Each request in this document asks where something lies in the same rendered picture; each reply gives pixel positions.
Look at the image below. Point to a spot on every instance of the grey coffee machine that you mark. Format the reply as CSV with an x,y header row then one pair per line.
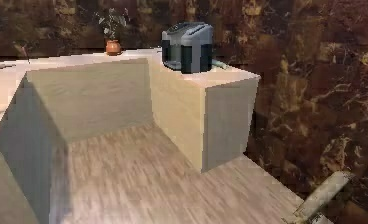
x,y
188,46

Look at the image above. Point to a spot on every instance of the pale teal cloth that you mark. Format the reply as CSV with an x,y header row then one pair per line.
x,y
220,64

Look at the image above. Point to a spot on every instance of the beige kitchen counter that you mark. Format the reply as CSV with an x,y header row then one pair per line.
x,y
178,100

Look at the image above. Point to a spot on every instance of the house plant in clay pot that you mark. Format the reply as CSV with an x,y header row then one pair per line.
x,y
112,36

